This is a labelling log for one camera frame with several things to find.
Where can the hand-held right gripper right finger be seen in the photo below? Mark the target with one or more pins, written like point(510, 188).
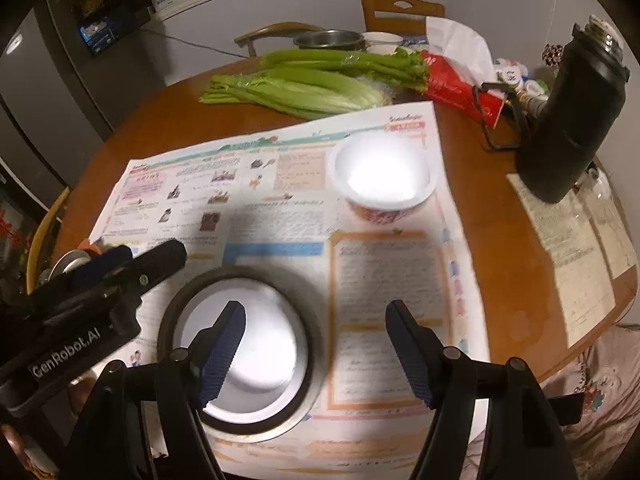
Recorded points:
point(412, 360)

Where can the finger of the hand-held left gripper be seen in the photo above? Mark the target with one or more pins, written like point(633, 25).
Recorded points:
point(160, 260)
point(102, 265)

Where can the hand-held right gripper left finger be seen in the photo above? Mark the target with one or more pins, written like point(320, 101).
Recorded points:
point(225, 355)

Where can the terracotta bear-shaped plate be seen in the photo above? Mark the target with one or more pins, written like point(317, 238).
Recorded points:
point(90, 246)

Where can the round metal plate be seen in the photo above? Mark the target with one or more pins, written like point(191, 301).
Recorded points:
point(260, 274)

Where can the small round metal dish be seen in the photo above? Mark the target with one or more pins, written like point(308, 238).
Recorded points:
point(70, 262)

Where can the curved-back wooden chair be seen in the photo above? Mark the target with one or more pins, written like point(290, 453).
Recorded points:
point(275, 30)
point(42, 240)

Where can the colourful newspaper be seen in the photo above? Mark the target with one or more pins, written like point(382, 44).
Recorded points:
point(380, 280)

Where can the grey refrigerator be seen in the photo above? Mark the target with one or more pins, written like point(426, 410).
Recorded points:
point(60, 95)

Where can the yellowed paper sheet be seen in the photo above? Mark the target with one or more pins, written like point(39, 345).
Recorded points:
point(617, 230)
point(565, 260)

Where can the floral fabric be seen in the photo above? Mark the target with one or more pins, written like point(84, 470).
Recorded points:
point(600, 400)

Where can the green celery bunch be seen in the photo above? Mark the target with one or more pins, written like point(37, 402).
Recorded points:
point(350, 62)
point(300, 92)

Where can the clear glass jar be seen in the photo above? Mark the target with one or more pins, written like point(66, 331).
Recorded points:
point(597, 187)

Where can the metal pot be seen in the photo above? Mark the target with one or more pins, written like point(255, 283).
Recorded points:
point(327, 40)

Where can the red tissue pack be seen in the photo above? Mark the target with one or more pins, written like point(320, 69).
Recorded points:
point(450, 85)

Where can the black thermos bottle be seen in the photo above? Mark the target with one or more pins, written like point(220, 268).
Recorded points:
point(570, 125)

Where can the cluster of small white bottles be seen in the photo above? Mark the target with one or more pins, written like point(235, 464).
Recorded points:
point(510, 74)

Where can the plain white bowl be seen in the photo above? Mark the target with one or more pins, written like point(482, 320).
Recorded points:
point(382, 40)

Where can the brown dried flower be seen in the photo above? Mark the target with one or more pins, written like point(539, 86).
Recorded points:
point(554, 54)

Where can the flat-back wooden chair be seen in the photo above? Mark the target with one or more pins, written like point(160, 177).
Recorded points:
point(400, 10)

